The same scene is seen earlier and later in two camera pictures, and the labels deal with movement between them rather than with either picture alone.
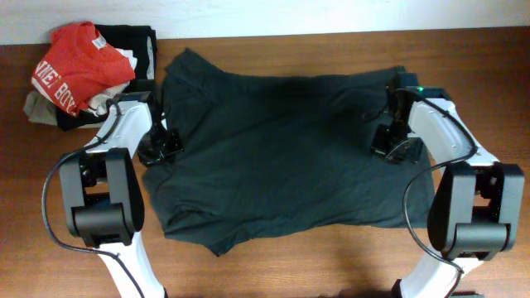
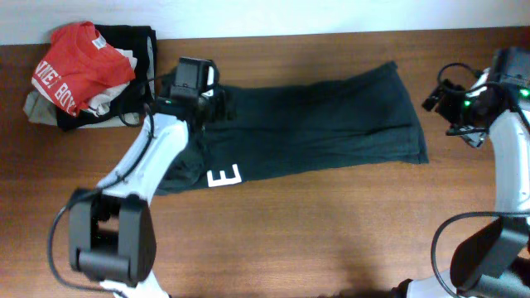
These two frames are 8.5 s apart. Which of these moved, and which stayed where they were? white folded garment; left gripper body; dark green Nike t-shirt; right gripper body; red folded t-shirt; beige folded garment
Moved: right gripper body; left gripper body; dark green Nike t-shirt
Stayed: red folded t-shirt; beige folded garment; white folded garment
